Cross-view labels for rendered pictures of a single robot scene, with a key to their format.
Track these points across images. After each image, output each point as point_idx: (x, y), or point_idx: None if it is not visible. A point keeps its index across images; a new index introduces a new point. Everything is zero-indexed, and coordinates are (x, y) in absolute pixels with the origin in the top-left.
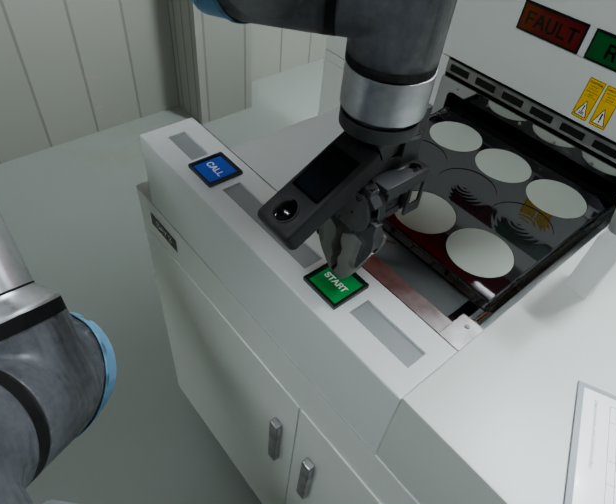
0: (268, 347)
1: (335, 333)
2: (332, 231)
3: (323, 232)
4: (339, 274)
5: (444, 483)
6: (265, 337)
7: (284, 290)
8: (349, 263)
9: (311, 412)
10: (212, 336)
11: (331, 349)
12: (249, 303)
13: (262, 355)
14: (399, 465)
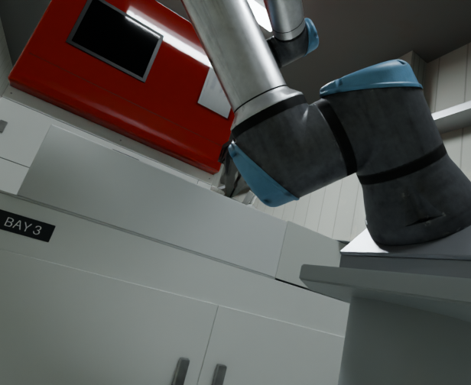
0: (190, 267)
1: (254, 208)
2: (236, 168)
3: (230, 170)
4: (236, 191)
5: (306, 253)
6: (189, 258)
7: (221, 201)
8: (245, 181)
9: (228, 297)
10: (78, 336)
11: (251, 221)
12: (177, 234)
13: (178, 285)
14: (287, 268)
